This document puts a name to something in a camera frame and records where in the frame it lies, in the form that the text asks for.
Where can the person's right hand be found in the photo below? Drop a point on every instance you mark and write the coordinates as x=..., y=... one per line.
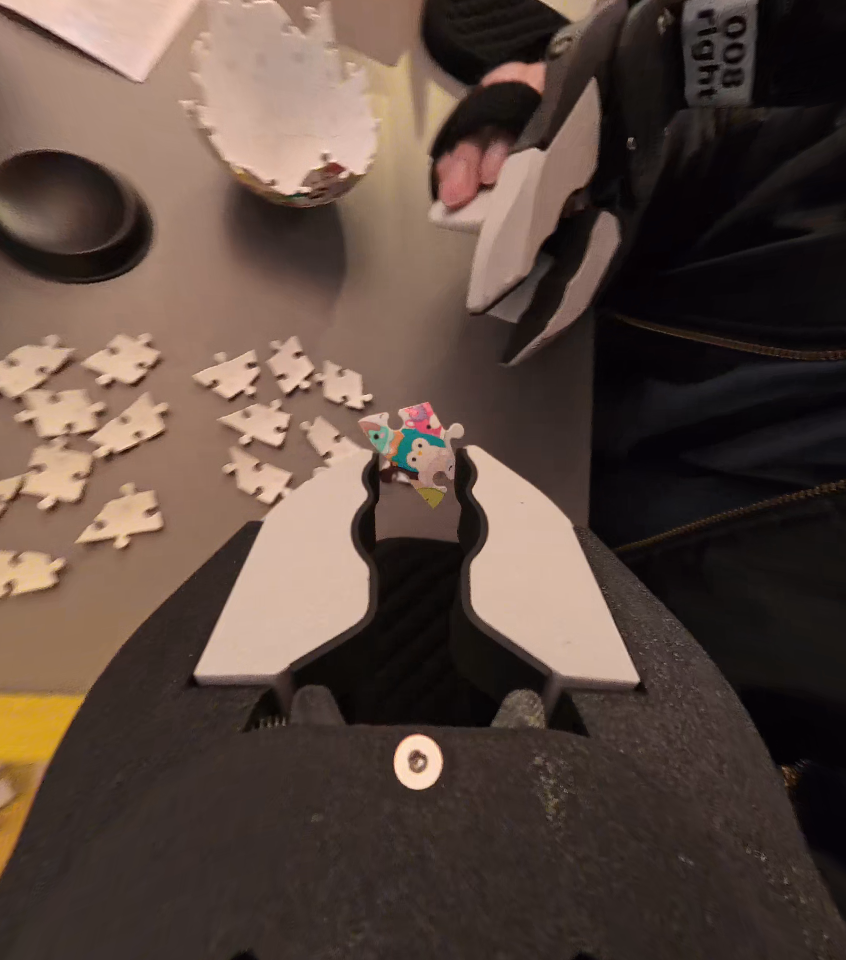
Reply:
x=483, y=120

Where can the person's jacketed torso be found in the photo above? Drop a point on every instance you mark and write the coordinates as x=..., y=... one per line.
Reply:
x=768, y=375

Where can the partly built puzzle ball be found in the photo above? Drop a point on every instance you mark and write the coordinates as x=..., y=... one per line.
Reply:
x=280, y=97

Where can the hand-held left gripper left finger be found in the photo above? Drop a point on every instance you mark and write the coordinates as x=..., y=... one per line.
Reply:
x=288, y=600

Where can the folded paper leaflet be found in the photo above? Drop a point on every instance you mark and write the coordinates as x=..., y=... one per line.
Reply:
x=107, y=26

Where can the single colourful printed jigsaw piece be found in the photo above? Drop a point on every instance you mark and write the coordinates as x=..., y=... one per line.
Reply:
x=415, y=450

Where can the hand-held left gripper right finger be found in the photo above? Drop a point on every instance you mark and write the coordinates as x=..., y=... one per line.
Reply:
x=543, y=600

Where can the black ball stand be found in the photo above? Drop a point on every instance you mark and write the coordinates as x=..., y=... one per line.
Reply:
x=62, y=217

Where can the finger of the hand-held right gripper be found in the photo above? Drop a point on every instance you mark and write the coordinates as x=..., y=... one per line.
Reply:
x=591, y=270
x=528, y=217

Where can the spread of white jigsaw pieces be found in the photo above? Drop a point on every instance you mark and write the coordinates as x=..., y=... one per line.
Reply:
x=55, y=465

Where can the person's right forearm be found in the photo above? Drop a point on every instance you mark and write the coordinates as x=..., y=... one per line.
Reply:
x=483, y=30

